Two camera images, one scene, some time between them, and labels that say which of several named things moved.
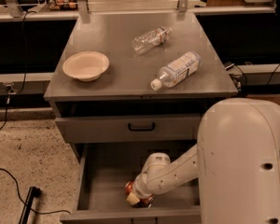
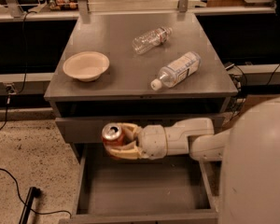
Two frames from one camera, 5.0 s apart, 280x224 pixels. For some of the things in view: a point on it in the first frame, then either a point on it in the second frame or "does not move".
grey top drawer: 130,129 does not move
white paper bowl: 86,66 does not move
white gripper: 142,188 -> 153,141
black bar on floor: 33,192 does not move
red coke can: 144,202 -> 112,134
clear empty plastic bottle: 150,39 does not move
